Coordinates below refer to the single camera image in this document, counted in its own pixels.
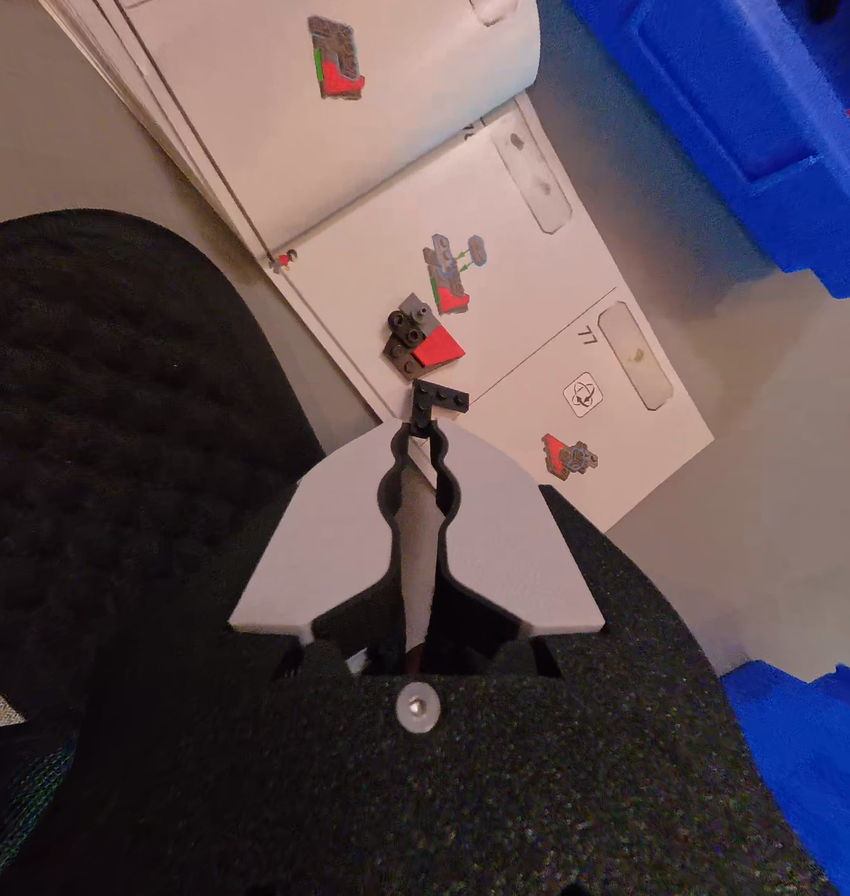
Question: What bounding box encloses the red grey black brick assembly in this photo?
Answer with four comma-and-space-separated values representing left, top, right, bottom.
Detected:
381, 292, 467, 383

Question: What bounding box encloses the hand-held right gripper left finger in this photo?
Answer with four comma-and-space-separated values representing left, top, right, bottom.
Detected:
228, 420, 408, 662

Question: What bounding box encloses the black angled toy brick plate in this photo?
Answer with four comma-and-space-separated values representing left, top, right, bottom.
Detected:
410, 378, 471, 439

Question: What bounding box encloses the open toy brick instruction booklet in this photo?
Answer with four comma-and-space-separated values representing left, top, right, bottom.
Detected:
36, 0, 716, 534

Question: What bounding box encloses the blue plastic bin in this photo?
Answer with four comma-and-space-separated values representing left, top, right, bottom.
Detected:
565, 0, 850, 301
720, 660, 850, 896

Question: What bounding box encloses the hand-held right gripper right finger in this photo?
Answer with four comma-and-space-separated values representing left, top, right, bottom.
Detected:
424, 420, 606, 662

